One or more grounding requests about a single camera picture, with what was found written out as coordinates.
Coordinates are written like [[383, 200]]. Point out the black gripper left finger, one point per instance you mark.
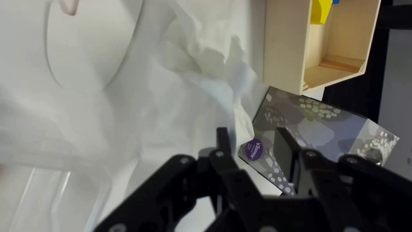
[[232, 188]]

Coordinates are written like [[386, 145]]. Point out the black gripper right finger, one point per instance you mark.
[[351, 193]]

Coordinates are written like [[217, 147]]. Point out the white napkin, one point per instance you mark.
[[184, 90]]

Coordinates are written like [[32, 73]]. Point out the wooden shape sorter box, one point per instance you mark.
[[283, 42]]

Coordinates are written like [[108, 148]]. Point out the yellow wooden block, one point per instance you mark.
[[320, 10]]

